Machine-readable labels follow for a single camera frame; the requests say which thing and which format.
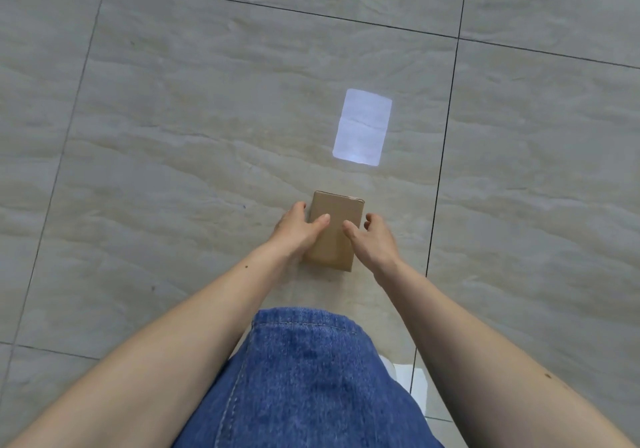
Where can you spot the person's right hand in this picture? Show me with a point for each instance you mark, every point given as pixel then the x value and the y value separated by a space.
pixel 377 250

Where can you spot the person's left hand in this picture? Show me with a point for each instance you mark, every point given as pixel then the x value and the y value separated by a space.
pixel 290 235

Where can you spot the person's left thumb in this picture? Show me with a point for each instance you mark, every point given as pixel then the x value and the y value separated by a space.
pixel 317 225

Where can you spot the person's right forearm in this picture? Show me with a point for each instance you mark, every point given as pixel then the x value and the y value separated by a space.
pixel 490 357

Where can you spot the blue denim jeans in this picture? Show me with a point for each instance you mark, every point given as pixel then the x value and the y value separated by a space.
pixel 305 387

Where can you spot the person's right thumb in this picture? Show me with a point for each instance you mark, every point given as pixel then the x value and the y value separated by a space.
pixel 352 235

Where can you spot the small brown cardboard box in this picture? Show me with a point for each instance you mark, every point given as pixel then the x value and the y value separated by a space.
pixel 335 247

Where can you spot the person's left forearm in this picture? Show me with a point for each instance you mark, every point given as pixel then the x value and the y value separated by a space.
pixel 165 347

